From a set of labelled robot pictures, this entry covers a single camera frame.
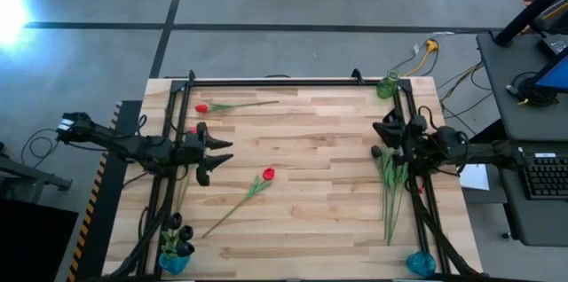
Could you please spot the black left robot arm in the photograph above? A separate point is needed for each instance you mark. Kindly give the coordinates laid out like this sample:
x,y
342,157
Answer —
x,y
133,149

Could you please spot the white paper sheet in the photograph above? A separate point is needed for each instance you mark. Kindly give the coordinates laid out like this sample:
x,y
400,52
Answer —
x,y
474,177

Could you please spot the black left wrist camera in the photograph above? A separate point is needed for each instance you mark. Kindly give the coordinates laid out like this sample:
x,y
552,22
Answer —
x,y
191,149

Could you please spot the black hazard-striped base plate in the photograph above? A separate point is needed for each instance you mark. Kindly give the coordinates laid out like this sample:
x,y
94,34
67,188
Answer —
x,y
111,193

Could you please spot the grey metal stand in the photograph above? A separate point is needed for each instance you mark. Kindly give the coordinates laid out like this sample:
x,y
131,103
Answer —
x,y
26,175

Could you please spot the blue glass vase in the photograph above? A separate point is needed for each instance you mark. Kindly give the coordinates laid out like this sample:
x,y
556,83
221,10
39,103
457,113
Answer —
x,y
174,266
420,265

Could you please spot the grey desk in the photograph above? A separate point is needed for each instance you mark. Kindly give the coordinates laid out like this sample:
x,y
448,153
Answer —
x,y
501,109
532,224

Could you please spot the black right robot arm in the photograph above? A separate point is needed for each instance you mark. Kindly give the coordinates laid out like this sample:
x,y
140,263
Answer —
x,y
488,158

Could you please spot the monitor with blue screen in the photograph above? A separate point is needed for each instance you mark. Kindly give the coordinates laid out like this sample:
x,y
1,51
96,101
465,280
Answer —
x,y
554,77

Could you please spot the black aluminium frame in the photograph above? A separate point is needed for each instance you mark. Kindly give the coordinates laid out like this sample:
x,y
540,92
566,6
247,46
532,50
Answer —
x,y
284,82

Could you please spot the black flat panel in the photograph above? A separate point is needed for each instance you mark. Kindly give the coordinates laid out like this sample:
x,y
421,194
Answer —
x,y
35,246

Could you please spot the black monitor stand base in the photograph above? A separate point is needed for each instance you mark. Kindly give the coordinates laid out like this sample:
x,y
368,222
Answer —
x,y
530,91

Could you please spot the small red clip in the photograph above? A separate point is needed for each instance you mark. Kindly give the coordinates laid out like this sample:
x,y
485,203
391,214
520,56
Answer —
x,y
420,191

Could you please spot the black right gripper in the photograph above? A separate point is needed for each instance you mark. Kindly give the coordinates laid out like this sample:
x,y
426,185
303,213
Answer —
x,y
392,115

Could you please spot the black keyboard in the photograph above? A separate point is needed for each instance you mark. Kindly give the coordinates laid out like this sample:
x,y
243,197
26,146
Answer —
x,y
545,177

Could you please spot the black stand post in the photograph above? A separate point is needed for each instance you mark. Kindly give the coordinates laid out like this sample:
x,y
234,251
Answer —
x,y
528,11

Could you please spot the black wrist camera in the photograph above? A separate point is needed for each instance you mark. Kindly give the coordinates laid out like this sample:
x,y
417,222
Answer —
x,y
417,123
191,149

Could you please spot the grey box device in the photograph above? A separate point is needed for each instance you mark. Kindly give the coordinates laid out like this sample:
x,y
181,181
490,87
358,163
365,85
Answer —
x,y
554,43

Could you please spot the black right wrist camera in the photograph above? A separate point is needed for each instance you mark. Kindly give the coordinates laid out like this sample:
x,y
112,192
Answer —
x,y
417,123

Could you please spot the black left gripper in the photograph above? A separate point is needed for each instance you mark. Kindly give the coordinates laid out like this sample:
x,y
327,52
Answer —
x,y
202,176

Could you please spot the green glass vase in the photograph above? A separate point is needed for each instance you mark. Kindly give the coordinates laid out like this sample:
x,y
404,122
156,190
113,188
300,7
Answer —
x,y
386,89

